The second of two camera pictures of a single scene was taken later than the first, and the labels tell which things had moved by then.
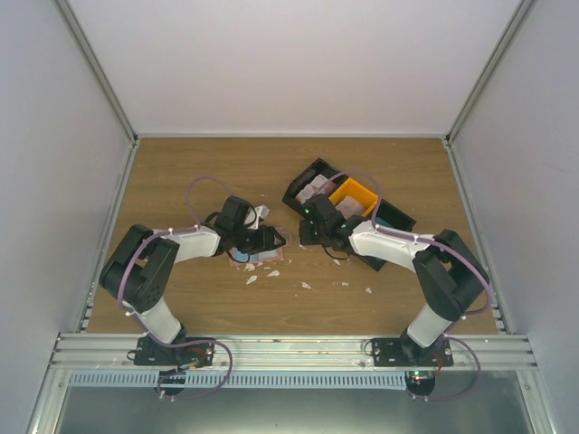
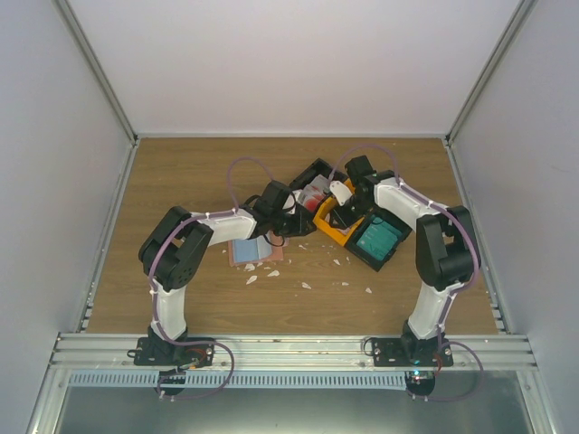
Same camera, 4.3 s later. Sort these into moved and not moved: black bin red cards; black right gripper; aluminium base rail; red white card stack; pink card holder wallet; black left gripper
Moved: black left gripper; black right gripper
Not moved: pink card holder wallet; aluminium base rail; red white card stack; black bin red cards
